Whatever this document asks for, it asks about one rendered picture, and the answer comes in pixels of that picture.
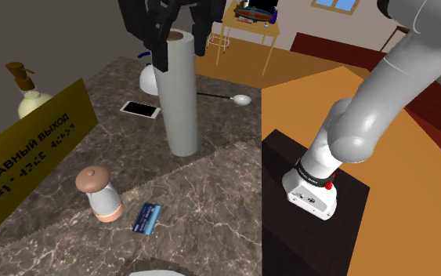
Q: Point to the pink and white grinder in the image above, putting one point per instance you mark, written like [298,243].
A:
[101,195]

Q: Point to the yellow soap dispenser brown pump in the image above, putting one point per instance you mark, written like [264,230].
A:
[31,103]

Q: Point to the wooden framed window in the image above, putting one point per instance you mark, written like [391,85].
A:
[336,4]

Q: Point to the gold sign black lettering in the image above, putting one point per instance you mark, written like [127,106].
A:
[25,153]

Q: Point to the brown wooden chair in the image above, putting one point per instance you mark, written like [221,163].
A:
[394,36]

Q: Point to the white stool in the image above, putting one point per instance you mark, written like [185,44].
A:
[220,38]

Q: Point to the dark robot stand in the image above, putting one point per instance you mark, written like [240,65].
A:
[311,244]

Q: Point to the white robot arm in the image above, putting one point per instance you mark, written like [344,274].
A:
[361,114]

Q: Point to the white smartphone black screen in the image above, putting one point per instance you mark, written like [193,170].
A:
[140,109]

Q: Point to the yellow wooden table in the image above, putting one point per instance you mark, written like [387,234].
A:
[252,23]

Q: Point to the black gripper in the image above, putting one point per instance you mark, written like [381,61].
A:
[166,7]

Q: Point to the grey paper towel roll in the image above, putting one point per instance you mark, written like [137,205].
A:
[178,99]

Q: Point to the blue card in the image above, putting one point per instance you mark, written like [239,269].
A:
[147,218]

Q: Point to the white plate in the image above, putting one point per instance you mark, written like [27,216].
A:
[157,273]

